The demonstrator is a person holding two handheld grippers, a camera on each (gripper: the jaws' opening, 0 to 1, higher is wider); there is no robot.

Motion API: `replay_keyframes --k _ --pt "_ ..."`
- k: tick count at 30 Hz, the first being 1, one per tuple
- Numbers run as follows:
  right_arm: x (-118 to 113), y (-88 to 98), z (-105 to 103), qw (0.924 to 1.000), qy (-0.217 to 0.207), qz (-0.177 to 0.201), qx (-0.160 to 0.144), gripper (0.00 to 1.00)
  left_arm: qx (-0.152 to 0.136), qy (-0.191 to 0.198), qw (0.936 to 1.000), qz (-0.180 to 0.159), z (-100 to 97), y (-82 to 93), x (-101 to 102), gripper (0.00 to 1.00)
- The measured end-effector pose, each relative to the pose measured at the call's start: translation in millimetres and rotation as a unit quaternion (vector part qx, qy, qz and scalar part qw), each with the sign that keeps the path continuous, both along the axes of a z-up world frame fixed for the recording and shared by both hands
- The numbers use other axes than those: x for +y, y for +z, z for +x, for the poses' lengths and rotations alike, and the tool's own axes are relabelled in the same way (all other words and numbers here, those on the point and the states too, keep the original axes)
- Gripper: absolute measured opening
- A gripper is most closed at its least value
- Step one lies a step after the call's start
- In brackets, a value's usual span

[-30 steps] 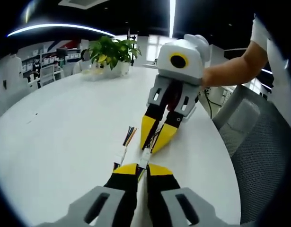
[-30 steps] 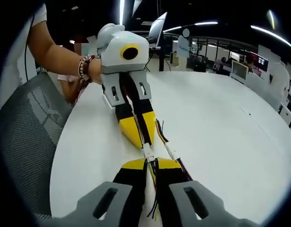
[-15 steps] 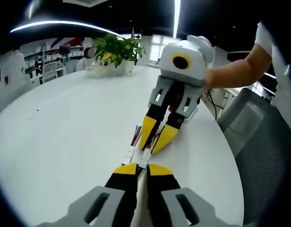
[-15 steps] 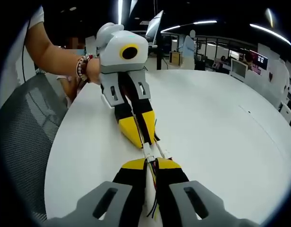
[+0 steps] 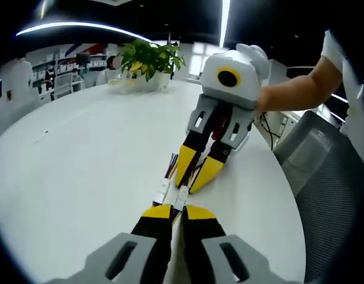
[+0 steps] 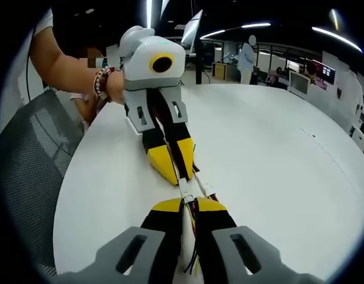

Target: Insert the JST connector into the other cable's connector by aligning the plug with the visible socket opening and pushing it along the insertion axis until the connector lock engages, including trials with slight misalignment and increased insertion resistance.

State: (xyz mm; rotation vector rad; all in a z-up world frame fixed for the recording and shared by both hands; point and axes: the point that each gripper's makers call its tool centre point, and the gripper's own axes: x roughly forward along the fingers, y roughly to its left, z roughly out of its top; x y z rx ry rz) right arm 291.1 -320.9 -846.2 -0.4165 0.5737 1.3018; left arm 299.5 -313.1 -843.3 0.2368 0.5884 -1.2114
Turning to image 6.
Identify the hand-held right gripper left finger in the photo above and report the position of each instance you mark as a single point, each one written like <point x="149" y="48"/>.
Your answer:
<point x="131" y="251"/>

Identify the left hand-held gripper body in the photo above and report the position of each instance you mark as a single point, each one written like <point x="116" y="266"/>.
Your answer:
<point x="140" y="65"/>

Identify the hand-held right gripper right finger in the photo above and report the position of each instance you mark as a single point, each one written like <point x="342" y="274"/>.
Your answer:
<point x="223" y="236"/>

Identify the person's left hand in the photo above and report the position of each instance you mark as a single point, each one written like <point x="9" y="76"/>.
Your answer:
<point x="116" y="87"/>

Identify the wooden cabinet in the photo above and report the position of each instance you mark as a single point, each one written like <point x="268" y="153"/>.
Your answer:
<point x="219" y="71"/>

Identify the white shirt sleeve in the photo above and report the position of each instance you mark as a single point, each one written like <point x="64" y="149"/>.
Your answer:
<point x="44" y="22"/>

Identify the grey mesh office chair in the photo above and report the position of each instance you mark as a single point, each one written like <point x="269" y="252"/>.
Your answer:
<point x="30" y="154"/>

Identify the white framed monitor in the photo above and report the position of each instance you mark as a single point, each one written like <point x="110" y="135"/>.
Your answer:
<point x="299" y="83"/>

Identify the dark wall screen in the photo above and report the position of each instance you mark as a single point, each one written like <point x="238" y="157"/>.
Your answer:
<point x="328" y="73"/>

